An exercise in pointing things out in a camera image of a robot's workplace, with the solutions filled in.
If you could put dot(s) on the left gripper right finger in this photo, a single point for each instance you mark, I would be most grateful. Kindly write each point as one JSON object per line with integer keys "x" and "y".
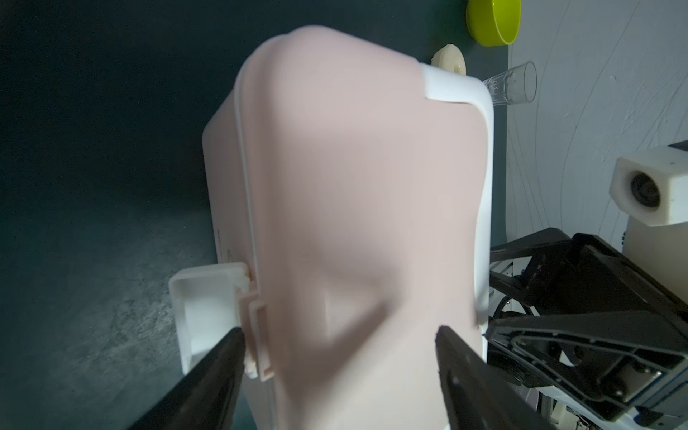
{"x": 474, "y": 396}

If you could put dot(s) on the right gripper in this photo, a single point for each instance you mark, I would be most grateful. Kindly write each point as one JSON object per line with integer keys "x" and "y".
{"x": 593, "y": 325}

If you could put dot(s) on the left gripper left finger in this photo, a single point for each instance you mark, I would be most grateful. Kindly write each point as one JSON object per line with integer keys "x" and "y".
{"x": 206, "y": 397}

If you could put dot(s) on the pink first aid box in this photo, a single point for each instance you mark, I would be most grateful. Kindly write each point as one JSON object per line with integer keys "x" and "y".
{"x": 351, "y": 196}

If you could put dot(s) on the clear plastic cup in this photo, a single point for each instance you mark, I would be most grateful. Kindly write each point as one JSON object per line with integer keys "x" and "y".
{"x": 518, "y": 85}

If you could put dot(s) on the green table mat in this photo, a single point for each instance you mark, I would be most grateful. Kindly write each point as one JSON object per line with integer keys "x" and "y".
{"x": 103, "y": 190}

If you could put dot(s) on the cream round brush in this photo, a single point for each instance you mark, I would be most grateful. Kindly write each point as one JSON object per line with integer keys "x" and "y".
{"x": 450, "y": 59}

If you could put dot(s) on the green bowl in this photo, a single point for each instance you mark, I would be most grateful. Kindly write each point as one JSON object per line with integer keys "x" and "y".
{"x": 494, "y": 23}

